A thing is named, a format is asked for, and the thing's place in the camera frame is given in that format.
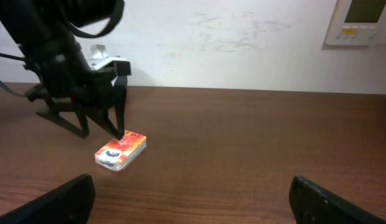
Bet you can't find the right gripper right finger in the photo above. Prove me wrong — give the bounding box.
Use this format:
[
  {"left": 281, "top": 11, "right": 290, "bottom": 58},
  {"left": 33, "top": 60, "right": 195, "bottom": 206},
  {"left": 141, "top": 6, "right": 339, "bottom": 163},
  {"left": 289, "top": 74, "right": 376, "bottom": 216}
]
[{"left": 289, "top": 175, "right": 386, "bottom": 224}]

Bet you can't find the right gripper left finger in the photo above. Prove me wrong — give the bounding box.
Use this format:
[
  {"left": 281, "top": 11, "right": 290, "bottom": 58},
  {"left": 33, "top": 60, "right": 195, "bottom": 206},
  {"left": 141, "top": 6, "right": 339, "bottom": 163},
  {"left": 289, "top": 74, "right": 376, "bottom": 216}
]
[{"left": 0, "top": 174, "right": 95, "bottom": 224}]

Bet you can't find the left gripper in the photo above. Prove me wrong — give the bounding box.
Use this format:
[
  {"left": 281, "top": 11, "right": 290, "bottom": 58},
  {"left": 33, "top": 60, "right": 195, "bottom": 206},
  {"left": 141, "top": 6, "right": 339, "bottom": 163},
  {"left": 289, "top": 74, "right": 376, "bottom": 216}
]
[{"left": 24, "top": 37, "right": 131, "bottom": 139}]

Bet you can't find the orange tissue pack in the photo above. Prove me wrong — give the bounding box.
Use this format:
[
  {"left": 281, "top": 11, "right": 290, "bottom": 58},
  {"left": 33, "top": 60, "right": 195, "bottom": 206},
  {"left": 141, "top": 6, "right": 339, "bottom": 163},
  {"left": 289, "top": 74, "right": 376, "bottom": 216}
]
[{"left": 95, "top": 130, "right": 147, "bottom": 172}]

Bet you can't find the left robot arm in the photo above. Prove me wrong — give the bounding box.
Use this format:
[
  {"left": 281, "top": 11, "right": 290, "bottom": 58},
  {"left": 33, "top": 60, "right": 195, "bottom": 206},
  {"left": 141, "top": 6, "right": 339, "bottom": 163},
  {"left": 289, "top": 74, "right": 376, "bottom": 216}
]
[{"left": 0, "top": 0, "right": 131, "bottom": 139}]

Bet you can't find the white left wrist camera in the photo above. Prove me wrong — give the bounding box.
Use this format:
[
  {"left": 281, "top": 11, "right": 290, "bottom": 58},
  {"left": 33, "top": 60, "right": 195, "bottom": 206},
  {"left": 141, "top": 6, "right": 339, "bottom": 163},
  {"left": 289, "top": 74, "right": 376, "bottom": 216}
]
[{"left": 87, "top": 44, "right": 128, "bottom": 71}]

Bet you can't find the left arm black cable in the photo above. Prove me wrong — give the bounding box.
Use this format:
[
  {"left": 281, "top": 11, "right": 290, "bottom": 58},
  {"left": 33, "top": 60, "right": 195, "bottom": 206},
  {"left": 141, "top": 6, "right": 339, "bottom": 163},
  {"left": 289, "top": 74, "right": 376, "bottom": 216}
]
[{"left": 0, "top": 51, "right": 29, "bottom": 98}]

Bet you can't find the beige wall control panel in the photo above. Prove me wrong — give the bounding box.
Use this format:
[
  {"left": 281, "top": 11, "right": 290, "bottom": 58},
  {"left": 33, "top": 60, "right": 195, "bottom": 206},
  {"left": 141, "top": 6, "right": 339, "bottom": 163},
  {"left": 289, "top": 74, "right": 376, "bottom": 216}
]
[{"left": 324, "top": 0, "right": 386, "bottom": 47}]

